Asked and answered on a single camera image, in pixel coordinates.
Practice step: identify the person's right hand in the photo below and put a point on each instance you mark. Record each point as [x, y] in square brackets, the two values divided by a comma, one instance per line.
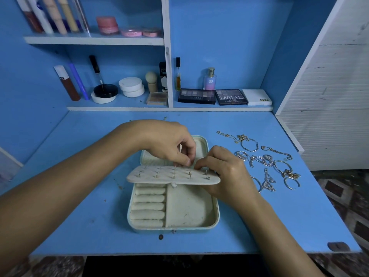
[230, 179]

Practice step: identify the person's left hand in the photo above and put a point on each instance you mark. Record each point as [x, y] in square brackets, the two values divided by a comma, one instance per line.
[164, 141]

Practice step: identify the cream jewellery box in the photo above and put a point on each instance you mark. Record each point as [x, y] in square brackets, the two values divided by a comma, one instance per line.
[187, 210]

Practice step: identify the person's right forearm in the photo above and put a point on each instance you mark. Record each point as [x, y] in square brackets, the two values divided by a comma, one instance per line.
[279, 242]

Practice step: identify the person's left forearm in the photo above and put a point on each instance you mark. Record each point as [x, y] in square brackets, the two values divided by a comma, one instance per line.
[57, 204]

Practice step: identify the white flat box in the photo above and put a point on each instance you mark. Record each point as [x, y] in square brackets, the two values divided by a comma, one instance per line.
[257, 98]

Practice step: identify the person's dark clothing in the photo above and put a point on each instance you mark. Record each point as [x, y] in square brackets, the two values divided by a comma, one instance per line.
[173, 267]

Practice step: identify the square brown powder compact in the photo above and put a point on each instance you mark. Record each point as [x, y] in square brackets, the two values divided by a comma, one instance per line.
[157, 99]

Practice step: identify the dark eyeshadow palette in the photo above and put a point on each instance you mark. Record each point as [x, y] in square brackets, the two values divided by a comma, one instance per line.
[196, 96]

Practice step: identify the beige makeup sponge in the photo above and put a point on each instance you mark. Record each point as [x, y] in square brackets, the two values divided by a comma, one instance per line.
[151, 79]

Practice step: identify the white round cream jar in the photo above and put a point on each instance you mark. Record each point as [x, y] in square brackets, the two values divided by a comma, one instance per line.
[132, 87]

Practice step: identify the black cosmetic bottle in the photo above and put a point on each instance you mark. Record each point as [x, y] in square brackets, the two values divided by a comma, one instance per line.
[163, 76]

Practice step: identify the thin dark cosmetic bottle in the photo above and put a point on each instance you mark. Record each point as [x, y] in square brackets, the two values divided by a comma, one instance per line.
[178, 73]

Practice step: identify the small pink perfume bottle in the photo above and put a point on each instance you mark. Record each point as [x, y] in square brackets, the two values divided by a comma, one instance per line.
[210, 80]

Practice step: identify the white bowl black inside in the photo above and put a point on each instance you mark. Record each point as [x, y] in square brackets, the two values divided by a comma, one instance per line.
[105, 92]

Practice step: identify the black lettered eyeshadow palette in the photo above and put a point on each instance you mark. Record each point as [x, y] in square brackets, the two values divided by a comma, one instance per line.
[231, 97]

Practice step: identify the black makeup brush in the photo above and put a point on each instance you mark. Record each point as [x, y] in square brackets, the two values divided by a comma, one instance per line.
[96, 69]

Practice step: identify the blue cosmetic tube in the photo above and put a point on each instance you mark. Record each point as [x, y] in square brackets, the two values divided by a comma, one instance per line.
[78, 80]

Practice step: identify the pink flat compact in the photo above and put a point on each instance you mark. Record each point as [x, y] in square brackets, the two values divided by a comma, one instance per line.
[151, 32]
[131, 32]

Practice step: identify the white shelf unit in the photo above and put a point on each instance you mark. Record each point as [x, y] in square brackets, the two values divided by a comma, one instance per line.
[167, 31]

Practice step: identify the brown lipstick tube white cap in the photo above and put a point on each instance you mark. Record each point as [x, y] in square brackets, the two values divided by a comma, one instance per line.
[68, 83]

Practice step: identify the white slatted cabinet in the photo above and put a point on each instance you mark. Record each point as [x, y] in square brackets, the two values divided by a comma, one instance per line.
[331, 106]

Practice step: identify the pink round jar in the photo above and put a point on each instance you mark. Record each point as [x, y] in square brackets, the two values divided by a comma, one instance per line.
[107, 24]

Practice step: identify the white framed marbled panel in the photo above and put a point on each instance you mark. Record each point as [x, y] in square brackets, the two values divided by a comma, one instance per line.
[8, 164]

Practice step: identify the short beige cosmetic tube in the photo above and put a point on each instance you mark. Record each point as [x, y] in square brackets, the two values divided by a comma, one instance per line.
[68, 14]

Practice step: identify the white tube blue label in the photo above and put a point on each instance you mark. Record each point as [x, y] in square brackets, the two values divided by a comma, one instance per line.
[40, 15]

